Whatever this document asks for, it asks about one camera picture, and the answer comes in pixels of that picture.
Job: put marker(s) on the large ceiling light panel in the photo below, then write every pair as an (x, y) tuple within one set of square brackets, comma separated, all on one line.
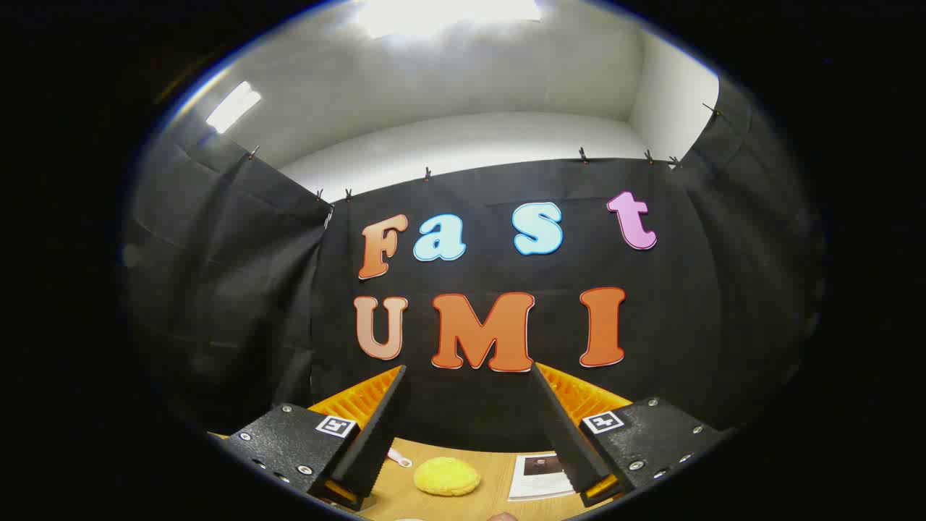
[(448, 14)]

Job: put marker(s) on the white book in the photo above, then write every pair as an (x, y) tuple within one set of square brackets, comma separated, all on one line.
[(535, 483)]

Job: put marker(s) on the yellow plush cushion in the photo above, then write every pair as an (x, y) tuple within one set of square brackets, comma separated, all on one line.
[(446, 476)]

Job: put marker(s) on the narrow ceiling light strip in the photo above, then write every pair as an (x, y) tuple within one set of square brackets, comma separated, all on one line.
[(233, 107)]

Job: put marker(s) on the row of black clips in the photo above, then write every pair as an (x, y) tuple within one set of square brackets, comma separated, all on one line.
[(583, 155)]

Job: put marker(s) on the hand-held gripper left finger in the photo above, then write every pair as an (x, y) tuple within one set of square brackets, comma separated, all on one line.
[(376, 443)]

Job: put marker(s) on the pink and green plush toy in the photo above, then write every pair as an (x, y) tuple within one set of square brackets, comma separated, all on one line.
[(399, 459)]

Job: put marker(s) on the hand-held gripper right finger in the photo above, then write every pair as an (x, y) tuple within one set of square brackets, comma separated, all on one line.
[(564, 441)]

